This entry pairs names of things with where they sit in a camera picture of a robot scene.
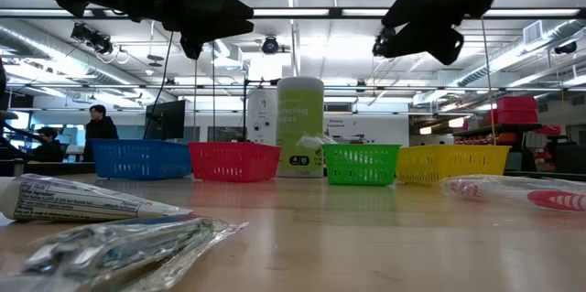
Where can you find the packaged silver nail clipper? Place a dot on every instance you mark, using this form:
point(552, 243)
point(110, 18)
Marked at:
point(114, 251)

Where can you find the black overhead frame beam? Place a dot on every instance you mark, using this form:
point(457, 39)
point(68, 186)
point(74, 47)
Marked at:
point(334, 13)

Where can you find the standing person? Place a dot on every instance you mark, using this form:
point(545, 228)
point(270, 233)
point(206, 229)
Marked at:
point(100, 129)

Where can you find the blue plastic basket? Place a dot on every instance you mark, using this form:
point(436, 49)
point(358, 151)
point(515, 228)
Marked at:
point(137, 159)

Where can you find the black ceiling fixture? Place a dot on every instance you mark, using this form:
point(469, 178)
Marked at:
point(91, 39)

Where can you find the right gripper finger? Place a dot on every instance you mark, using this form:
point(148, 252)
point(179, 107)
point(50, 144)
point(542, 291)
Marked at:
point(426, 8)
point(421, 44)

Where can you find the red plastic basket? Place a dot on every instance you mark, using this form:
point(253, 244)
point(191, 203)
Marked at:
point(233, 161)

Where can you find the red storage bins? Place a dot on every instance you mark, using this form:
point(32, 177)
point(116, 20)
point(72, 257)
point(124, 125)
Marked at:
point(515, 109)

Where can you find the white panel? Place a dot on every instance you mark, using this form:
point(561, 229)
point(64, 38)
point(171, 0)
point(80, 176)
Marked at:
point(261, 118)

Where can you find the seated person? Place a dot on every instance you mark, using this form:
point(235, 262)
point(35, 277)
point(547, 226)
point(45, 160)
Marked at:
point(48, 145)

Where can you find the green plastic basket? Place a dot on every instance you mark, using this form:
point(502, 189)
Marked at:
point(361, 164)

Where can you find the black ceiling camera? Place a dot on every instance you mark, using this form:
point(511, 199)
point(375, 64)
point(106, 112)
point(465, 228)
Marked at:
point(270, 46)

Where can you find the yellow plastic basket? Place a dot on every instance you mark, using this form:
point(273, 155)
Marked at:
point(448, 163)

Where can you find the white purple toothpaste tube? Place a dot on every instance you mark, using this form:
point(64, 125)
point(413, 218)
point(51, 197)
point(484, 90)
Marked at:
point(78, 200)

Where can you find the green white wipes canister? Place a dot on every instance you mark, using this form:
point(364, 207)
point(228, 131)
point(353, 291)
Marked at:
point(300, 109)

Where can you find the black room monitor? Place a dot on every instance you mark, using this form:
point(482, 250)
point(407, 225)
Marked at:
point(166, 120)

